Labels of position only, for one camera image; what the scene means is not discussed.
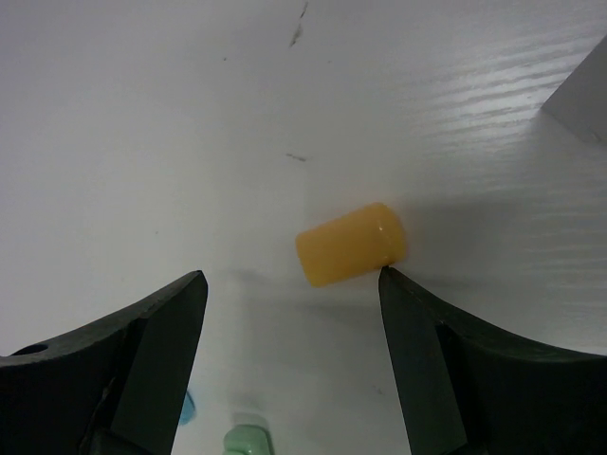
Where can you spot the black and white organizer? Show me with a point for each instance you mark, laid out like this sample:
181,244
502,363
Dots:
579,103

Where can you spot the blue cap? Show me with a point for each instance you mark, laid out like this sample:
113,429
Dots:
188,411

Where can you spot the green cap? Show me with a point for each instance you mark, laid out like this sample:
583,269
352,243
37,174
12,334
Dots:
249,435

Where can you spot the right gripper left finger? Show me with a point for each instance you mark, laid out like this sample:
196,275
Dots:
114,386

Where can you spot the orange cap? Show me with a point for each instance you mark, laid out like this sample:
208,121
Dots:
357,243

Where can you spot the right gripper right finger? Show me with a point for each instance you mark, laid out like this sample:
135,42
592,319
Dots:
466,386

